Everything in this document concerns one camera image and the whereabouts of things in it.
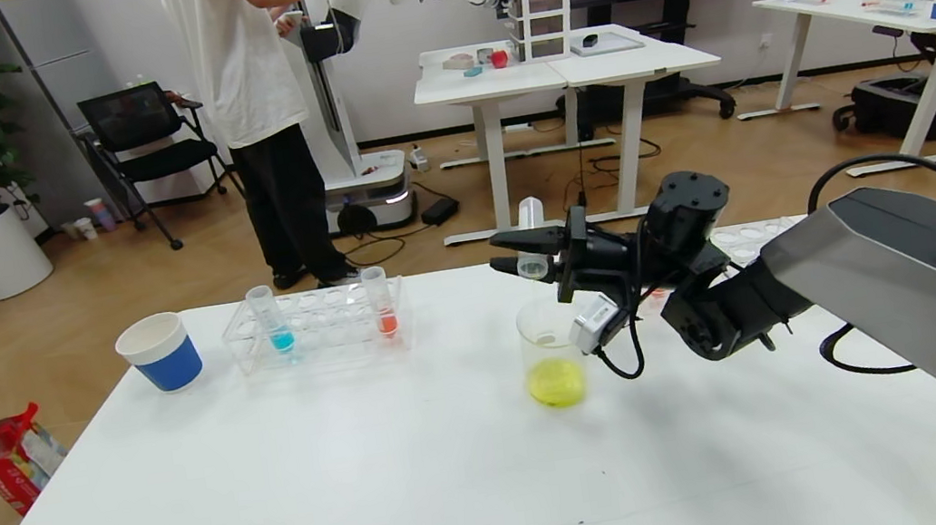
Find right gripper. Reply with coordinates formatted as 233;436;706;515
483;198;647;315

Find yellow pigment test tube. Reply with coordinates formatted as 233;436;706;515
505;194;555;285

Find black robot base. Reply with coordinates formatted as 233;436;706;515
828;69;936;157

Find clear glass beaker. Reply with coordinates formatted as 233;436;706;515
512;290;603;413

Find clear plastic test tube rack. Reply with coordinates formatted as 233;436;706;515
625;212;814;317
217;273;417;379

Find blue pigment test tube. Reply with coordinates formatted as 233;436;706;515
244;281;298;359

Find black power adapter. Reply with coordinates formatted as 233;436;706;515
419;195;463;229

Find white humanoid robot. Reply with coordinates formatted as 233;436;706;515
276;0;535;242

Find black screen stand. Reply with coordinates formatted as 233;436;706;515
543;0;738;145

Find grey flat tray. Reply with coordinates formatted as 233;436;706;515
567;25;646;59

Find clear drawer organizer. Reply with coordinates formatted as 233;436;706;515
505;0;579;66

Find person in white shirt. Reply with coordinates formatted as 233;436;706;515
161;0;397;305

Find blue white paper cup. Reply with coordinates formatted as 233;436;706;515
111;308;207;401

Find long white standing desk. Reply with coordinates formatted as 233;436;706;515
720;0;936;193

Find black folding chair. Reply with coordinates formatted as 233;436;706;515
75;72;250;263

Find red gift bag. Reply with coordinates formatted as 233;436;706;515
0;399;75;520

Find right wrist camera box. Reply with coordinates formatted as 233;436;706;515
563;290;625;358

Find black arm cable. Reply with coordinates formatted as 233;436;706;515
794;145;936;385

